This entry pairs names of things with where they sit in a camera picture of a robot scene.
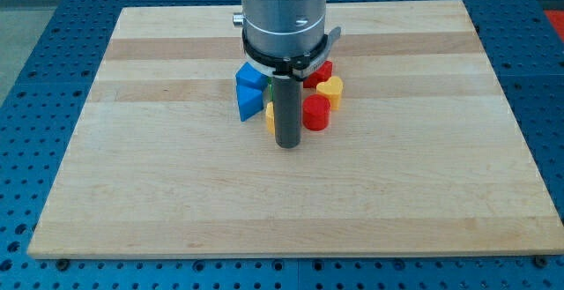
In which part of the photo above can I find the red block behind arm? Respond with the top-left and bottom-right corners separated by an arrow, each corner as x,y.
303,61 -> 333,88

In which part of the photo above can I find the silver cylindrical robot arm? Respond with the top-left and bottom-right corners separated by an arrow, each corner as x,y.
233,0 -> 326,58

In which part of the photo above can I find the blue triangle block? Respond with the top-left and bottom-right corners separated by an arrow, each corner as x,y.
236,86 -> 263,122

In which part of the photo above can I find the blue cube block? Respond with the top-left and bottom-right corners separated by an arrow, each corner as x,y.
235,63 -> 268,91

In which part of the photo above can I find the yellow block behind rod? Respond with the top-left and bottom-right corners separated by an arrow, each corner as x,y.
265,101 -> 275,135

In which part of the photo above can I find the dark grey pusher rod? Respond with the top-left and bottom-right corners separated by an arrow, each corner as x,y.
272,77 -> 302,149

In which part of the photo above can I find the red cylinder block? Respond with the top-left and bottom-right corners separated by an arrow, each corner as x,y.
302,94 -> 330,131

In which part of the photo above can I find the green block behind rod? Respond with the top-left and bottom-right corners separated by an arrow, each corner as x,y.
267,77 -> 274,102

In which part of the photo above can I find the yellow heart block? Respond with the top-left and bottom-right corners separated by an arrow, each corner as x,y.
315,76 -> 344,110

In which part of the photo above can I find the light wooden board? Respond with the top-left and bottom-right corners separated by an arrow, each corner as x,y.
27,0 -> 563,259

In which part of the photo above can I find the black clamp ring with lever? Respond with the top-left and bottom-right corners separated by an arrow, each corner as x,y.
241,26 -> 343,80

